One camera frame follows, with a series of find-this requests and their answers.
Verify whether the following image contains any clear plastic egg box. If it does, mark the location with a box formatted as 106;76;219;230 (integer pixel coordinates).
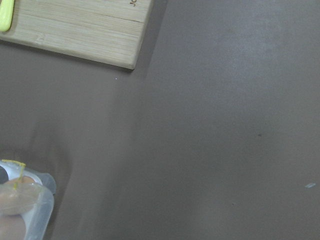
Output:
0;159;56;240

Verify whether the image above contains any bamboo cutting board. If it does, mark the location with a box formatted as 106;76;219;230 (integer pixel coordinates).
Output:
0;0;154;70

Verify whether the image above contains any yellow plastic knife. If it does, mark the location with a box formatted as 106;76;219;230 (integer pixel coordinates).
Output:
0;0;15;32

